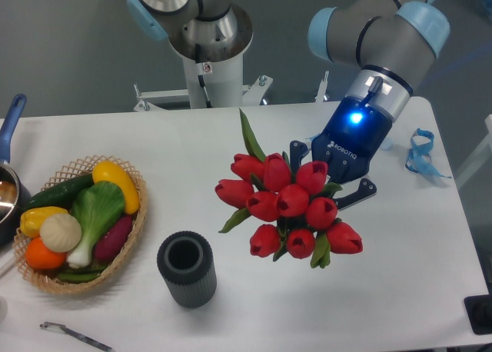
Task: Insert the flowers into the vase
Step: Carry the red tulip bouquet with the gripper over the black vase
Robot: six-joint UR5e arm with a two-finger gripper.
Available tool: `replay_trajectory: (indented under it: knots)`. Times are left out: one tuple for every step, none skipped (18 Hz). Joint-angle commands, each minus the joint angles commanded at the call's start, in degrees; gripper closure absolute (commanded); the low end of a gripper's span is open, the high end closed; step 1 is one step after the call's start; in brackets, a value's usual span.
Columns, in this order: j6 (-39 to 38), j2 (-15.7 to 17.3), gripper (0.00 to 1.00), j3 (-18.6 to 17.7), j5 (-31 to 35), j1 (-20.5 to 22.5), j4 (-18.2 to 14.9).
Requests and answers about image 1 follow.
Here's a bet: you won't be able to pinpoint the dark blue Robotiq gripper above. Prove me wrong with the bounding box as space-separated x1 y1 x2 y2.
289 95 393 210

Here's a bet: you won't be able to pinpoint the red tulip bouquet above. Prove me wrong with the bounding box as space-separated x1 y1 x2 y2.
214 112 363 268

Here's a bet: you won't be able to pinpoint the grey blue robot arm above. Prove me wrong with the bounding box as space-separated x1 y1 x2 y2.
126 0 450 209

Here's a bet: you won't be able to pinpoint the dark grey ribbed vase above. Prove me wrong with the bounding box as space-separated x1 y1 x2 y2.
157 231 218 308

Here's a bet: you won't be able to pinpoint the small translucent cap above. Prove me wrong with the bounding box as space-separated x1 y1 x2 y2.
380 137 394 151

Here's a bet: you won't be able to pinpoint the blue ribbon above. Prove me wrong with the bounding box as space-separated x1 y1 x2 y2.
405 128 452 181

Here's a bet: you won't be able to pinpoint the black device at edge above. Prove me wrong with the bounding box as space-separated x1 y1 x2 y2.
464 294 491 335

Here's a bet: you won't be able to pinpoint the yellow squash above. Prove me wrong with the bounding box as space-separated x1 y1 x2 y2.
91 160 140 214

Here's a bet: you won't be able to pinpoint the purple sweet potato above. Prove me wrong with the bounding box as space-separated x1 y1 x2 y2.
94 215 132 263

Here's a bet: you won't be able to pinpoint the green bok choy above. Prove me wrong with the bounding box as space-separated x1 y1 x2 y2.
67 181 125 268

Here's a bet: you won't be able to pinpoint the green cucumber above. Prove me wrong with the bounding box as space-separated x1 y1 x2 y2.
24 174 94 210

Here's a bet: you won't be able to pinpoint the green pea pods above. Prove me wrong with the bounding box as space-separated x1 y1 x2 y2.
55 266 107 284

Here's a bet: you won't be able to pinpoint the woven wicker basket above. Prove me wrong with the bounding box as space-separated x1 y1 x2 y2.
12 155 148 295

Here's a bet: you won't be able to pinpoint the yellow bell pepper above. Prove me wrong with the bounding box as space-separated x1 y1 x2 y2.
19 206 68 238

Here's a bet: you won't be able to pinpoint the orange fruit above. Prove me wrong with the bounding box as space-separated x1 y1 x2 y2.
25 237 66 271

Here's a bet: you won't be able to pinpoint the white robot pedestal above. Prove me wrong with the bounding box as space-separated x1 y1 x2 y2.
132 51 331 113

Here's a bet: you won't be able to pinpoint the blue handled saucepan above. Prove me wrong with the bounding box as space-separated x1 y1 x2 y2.
1 94 31 246

